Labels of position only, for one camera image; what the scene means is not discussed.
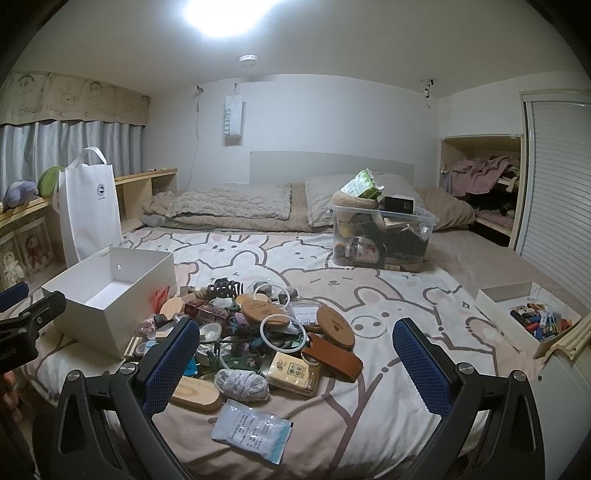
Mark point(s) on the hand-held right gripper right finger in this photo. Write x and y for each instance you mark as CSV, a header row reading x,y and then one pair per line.
x,y
422,364

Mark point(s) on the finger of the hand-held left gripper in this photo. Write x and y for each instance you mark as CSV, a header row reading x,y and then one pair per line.
x,y
39,313
13,296

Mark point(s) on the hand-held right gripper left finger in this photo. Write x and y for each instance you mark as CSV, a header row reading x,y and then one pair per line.
x,y
173,364

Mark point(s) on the small wooden block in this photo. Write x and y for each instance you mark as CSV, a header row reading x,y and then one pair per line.
x,y
164,333

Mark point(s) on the dark red box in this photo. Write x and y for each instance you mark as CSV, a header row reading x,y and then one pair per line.
x,y
205,311

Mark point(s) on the pile of small colourful items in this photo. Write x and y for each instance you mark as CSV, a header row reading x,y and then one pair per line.
x,y
540,321

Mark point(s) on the person's left hand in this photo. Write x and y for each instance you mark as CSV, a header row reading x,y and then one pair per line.
x,y
7,392

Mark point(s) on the oval wooden board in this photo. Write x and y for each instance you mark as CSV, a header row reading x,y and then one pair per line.
x,y
196,394

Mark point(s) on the framed pictures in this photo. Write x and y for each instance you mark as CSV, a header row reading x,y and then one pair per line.
x,y
27,251

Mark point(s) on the round wooden lid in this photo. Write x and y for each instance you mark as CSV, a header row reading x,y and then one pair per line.
x,y
173,308

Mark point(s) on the grey knitted scrunchie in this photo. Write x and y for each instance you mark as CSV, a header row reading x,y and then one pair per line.
x,y
242,385

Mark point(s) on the printed blanket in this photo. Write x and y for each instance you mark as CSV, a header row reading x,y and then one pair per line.
x,y
392,286

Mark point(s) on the brown leather case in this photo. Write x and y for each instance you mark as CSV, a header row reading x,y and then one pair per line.
x,y
334,357

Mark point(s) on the black hair claw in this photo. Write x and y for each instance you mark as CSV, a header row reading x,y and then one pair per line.
x,y
224,290

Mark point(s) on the white tray box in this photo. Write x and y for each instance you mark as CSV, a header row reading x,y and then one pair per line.
x,y
496,304

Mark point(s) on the white and blue packet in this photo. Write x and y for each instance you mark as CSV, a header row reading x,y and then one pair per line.
x,y
251,431

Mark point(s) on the purple plush toy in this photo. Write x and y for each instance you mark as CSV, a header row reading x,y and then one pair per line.
x,y
21,193

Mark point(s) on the white tote bag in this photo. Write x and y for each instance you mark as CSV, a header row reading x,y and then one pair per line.
x,y
90,212

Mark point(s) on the yellow card box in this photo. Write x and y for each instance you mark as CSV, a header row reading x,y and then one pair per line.
x,y
293,374

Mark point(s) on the green plush toy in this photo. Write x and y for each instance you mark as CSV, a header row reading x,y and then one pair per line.
x,y
50,180

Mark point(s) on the clear plastic storage bin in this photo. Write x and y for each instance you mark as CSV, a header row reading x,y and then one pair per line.
x,y
383,244

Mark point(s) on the cream ribbed panel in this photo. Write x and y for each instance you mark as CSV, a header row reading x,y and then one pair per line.
x,y
570,339

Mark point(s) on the grey curtain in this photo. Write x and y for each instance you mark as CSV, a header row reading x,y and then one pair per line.
x,y
55,147

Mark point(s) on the tan pillow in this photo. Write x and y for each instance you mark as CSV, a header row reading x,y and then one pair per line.
x,y
445,207

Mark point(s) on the black box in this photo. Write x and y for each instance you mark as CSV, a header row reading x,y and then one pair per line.
x,y
398,204

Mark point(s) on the wooden shelf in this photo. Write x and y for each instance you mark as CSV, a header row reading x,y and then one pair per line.
x,y
138,184

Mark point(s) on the folded grey quilt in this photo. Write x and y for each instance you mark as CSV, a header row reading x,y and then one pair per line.
x,y
221,203

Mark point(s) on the green snack packet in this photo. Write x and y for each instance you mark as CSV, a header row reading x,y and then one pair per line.
x,y
362,184

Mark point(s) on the grey pillow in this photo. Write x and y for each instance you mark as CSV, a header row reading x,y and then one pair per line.
x,y
330,198

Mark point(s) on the pile of clothes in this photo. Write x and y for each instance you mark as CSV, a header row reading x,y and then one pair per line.
x,y
480,175

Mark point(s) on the beige printed valance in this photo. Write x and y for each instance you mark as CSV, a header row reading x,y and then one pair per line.
x,y
69,101

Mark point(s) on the white slatted door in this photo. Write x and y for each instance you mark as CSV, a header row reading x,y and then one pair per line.
x,y
558,184

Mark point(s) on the white headboard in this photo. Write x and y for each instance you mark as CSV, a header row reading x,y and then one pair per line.
x,y
295,168

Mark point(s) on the hanging white sweet sign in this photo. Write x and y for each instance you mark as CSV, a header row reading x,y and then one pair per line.
x,y
234,113

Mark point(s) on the white smoke detector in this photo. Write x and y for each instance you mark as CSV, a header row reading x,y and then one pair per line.
x,y
249,59

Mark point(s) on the ceiling lamp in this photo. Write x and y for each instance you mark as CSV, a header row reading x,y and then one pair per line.
x,y
221,14

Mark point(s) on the wall camera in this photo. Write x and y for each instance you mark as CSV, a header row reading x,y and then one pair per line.
x,y
429,90

